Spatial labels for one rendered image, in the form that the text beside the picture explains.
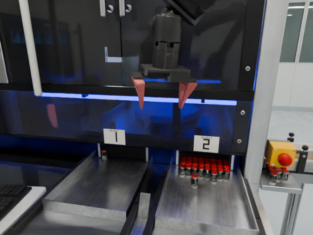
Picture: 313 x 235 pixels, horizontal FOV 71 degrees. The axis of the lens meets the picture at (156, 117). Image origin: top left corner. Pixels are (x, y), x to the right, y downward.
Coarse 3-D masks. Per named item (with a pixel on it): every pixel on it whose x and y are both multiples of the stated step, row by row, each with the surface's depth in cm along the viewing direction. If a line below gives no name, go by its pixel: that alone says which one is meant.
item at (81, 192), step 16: (96, 160) 94; (112, 160) 94; (128, 160) 94; (80, 176) 83; (96, 176) 83; (112, 176) 83; (128, 176) 83; (144, 176) 80; (64, 192) 74; (80, 192) 74; (96, 192) 74; (112, 192) 74; (128, 192) 74; (48, 208) 66; (64, 208) 64; (80, 208) 63; (96, 208) 62; (112, 208) 66; (128, 208) 62
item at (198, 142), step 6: (198, 138) 77; (204, 138) 77; (210, 138) 76; (216, 138) 76; (198, 144) 78; (210, 144) 77; (216, 144) 77; (198, 150) 78; (204, 150) 78; (210, 150) 78; (216, 150) 77
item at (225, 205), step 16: (176, 176) 83; (240, 176) 78; (176, 192) 74; (192, 192) 74; (208, 192) 74; (224, 192) 74; (240, 192) 74; (160, 208) 65; (176, 208) 66; (192, 208) 66; (208, 208) 66; (224, 208) 66; (240, 208) 66; (160, 224) 59; (176, 224) 58; (192, 224) 57; (208, 224) 56; (224, 224) 60; (240, 224) 60; (256, 224) 56
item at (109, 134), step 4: (104, 132) 84; (108, 132) 84; (112, 132) 83; (120, 132) 83; (124, 132) 82; (104, 136) 84; (108, 136) 84; (112, 136) 84; (120, 136) 83; (124, 136) 83; (104, 140) 85; (108, 140) 85; (112, 140) 84; (120, 140) 84; (124, 140) 83; (120, 144) 84; (124, 144) 84
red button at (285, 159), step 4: (280, 156) 71; (284, 156) 70; (288, 156) 70; (280, 160) 71; (284, 160) 70; (288, 160) 70; (292, 160) 70; (280, 164) 71; (284, 164) 70; (288, 164) 70
